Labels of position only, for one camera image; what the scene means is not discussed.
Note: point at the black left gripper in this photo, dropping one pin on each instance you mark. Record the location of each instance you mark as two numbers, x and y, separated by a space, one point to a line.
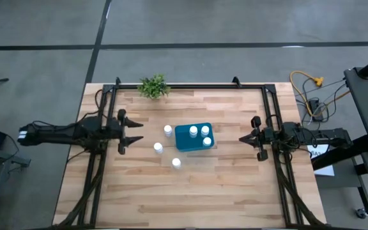
121 134

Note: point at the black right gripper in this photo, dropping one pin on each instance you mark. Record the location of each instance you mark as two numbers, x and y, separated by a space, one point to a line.
264 137

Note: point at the white pill bottle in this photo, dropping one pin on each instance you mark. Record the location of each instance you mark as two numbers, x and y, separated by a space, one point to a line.
205 130
158 147
176 162
207 141
168 129
193 131

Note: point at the blue plastic basket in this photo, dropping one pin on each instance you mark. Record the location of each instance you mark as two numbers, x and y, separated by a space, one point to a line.
185 143

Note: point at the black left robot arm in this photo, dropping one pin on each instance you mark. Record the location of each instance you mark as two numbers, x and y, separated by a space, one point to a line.
56 134

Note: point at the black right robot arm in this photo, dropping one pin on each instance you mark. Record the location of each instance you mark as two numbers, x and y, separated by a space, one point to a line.
318 135

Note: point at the green potted plant white pot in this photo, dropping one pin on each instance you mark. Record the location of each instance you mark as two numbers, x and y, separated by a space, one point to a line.
153 86

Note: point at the black power strip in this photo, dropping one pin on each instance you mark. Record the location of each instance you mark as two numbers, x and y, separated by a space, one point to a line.
315 108

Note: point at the white paper sheet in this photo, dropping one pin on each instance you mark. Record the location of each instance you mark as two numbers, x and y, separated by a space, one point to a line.
326 167

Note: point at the dark grey side table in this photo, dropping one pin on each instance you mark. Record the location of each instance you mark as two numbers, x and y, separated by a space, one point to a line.
367 105

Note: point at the grey caster wheel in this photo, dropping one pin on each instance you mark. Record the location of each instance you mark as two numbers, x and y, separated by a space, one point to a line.
361 213

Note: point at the black aluminium table frame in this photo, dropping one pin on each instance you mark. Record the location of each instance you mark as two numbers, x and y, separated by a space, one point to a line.
187 86

